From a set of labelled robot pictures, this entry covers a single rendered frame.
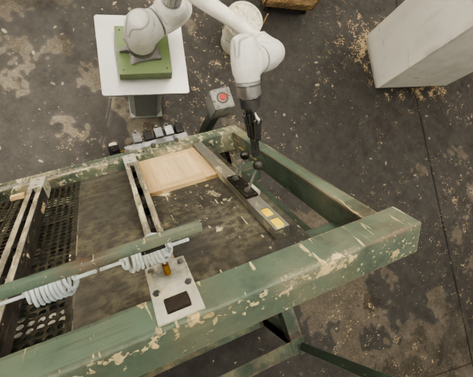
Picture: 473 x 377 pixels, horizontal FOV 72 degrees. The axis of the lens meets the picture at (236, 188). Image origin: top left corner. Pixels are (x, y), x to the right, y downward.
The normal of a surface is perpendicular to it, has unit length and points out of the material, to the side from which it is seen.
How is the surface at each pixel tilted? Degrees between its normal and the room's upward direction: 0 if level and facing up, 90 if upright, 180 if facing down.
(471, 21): 90
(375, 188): 0
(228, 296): 58
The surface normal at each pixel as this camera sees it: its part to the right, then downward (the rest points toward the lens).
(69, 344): -0.13, -0.87
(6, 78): 0.25, -0.14
